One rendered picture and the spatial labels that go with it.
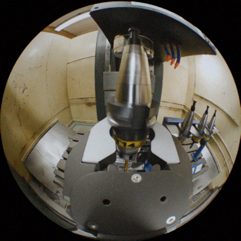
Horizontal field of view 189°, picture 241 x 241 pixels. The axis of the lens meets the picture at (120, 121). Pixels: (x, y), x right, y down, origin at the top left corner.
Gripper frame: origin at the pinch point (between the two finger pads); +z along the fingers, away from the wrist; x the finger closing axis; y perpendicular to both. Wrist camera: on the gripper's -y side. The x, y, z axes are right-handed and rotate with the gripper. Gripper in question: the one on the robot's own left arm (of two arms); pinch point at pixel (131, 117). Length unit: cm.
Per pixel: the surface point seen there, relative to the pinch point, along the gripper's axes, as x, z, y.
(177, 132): 16.2, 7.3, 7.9
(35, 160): -88, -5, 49
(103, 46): -25, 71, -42
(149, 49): 6.5, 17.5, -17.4
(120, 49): -3.0, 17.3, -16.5
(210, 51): 30.3, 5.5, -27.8
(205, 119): 31.0, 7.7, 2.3
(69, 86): -93, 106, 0
